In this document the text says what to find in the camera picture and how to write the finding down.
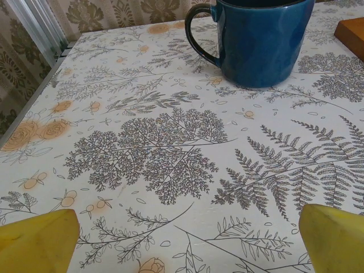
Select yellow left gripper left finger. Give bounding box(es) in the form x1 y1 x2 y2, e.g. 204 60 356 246
0 209 80 273

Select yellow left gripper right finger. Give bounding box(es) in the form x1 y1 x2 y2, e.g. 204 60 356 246
299 204 364 273

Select dark blue ceramic mug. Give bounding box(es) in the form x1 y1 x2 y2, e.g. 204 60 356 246
184 0 315 89

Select aluminium table side rail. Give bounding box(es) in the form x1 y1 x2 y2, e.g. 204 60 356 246
0 47 76 150

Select gold wire stand wooden base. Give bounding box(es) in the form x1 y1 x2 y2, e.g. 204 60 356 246
333 18 364 62

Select aluminium frame post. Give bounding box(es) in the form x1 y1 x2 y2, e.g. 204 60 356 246
15 0 70 56

